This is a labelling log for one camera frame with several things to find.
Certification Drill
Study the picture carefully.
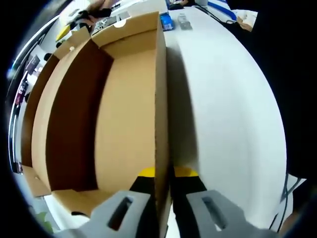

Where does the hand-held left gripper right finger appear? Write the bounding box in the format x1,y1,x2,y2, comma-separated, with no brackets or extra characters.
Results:
170,165,278,238

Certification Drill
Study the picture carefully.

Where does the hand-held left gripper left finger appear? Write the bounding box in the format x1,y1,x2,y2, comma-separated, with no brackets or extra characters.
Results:
55,167,157,238

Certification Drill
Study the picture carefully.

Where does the light blue wet wipes pack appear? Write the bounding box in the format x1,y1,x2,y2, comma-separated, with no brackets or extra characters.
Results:
159,12,175,32

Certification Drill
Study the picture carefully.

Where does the white plastic bottle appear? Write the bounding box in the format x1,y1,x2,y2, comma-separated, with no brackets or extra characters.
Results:
177,13,194,31

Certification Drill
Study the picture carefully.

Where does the brown cardboard shoe box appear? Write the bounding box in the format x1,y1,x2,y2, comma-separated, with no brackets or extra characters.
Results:
19,11,174,238

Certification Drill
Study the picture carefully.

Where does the person's leg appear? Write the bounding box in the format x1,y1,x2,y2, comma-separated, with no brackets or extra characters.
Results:
279,210,307,235

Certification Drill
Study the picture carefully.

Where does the person's black shirt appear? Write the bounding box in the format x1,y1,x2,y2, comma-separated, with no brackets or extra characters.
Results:
226,0,317,185

